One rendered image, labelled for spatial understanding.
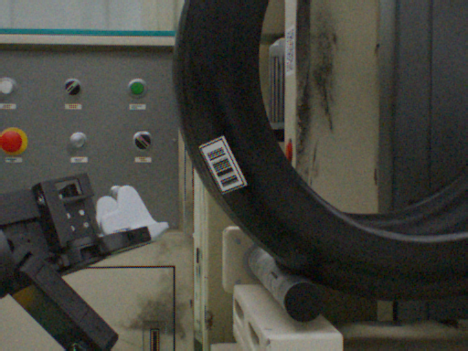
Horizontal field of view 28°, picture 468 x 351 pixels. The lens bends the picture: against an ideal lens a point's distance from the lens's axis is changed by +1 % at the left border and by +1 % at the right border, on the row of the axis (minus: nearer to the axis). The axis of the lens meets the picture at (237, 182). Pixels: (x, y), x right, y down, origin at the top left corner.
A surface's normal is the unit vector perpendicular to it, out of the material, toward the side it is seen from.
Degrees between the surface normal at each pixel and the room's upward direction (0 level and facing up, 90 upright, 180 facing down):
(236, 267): 90
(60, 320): 124
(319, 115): 90
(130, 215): 70
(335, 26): 90
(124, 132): 90
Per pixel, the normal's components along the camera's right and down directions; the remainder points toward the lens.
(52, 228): -0.68, 0.17
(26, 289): -0.42, 0.60
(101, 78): 0.11, 0.05
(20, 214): 0.66, -0.30
